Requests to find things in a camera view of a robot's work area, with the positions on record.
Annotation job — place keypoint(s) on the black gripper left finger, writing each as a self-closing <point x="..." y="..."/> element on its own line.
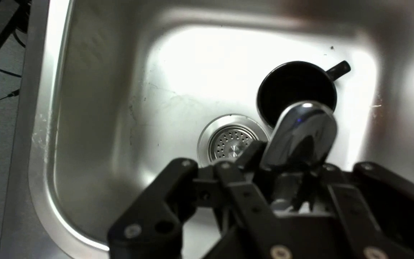
<point x="191" y="205"/>

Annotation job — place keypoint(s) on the round metal drain strainer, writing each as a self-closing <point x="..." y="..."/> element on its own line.
<point x="227" y="137"/>

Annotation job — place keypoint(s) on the chrome sink tap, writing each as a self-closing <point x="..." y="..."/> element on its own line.
<point x="298" y="147"/>

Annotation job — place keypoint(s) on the dark mug in sink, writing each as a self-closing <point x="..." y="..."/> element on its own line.
<point x="298" y="81"/>

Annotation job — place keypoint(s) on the stainless steel sink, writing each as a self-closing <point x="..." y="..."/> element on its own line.
<point x="114" y="89"/>

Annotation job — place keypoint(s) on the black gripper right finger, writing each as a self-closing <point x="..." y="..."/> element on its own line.
<point x="367" y="213"/>

